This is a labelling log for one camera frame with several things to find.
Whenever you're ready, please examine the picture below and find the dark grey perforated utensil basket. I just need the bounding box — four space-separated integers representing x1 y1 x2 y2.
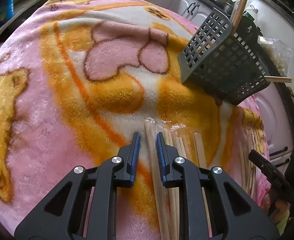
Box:
178 9 270 105

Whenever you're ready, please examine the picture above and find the blue cylindrical canister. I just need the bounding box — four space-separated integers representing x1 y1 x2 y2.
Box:
0 0 14 25

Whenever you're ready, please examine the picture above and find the pink orange cartoon blanket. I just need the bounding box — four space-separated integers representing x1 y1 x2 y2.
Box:
0 0 270 239

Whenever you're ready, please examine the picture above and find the wooden chopsticks pair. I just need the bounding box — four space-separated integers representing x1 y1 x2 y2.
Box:
194 133 212 237
157 132 188 239
145 120 170 239
230 0 248 33

